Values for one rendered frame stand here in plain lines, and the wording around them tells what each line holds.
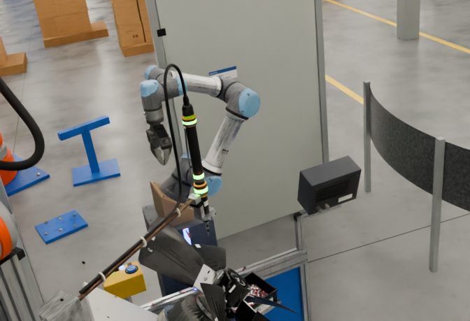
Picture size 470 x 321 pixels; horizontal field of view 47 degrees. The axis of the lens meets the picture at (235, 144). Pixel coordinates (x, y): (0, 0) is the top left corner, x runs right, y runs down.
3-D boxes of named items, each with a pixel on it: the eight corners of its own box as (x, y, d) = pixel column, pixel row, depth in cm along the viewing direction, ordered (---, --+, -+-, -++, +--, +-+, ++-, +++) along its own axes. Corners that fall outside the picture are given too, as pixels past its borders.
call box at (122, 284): (109, 307, 221) (103, 287, 216) (105, 292, 229) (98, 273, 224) (147, 293, 225) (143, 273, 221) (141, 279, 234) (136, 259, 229)
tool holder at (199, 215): (204, 226, 179) (200, 201, 174) (187, 221, 182) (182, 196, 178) (219, 211, 185) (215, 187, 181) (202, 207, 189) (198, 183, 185)
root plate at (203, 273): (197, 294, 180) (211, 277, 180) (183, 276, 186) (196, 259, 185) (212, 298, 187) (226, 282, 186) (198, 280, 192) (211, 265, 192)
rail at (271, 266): (123, 334, 232) (119, 320, 229) (121, 328, 235) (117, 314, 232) (308, 263, 260) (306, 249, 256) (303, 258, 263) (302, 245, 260)
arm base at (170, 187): (156, 182, 270) (166, 166, 269) (181, 194, 277) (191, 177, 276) (163, 195, 257) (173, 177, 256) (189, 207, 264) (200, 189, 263)
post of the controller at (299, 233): (299, 251, 256) (296, 216, 247) (296, 248, 258) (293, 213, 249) (305, 249, 257) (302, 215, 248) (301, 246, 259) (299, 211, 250)
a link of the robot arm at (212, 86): (233, 75, 262) (147, 58, 229) (247, 83, 254) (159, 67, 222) (225, 96, 265) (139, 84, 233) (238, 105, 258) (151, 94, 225)
